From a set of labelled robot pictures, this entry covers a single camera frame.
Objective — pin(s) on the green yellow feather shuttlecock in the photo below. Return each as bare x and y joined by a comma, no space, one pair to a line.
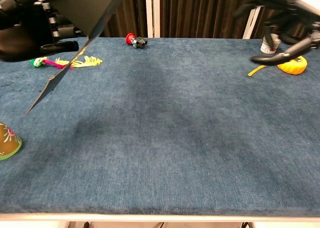
90,61

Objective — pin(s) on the small white jar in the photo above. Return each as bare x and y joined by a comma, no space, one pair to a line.
268,48

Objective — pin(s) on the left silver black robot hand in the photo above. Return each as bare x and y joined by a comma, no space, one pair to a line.
20,38

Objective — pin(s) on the blue table cloth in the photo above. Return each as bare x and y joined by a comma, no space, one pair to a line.
150,138

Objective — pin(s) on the green painted ornament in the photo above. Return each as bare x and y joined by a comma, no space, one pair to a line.
7,143

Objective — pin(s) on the black foldable cardboard box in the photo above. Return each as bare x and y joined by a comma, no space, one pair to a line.
85,8

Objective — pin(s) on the white frame post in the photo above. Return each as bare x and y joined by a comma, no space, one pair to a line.
152,13
250,25

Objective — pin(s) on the red small figurine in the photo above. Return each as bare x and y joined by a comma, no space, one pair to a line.
130,38

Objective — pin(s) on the yellow tape measure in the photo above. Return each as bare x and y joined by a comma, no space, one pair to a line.
292,68

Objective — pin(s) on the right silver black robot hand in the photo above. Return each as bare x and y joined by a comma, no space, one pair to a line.
287,0

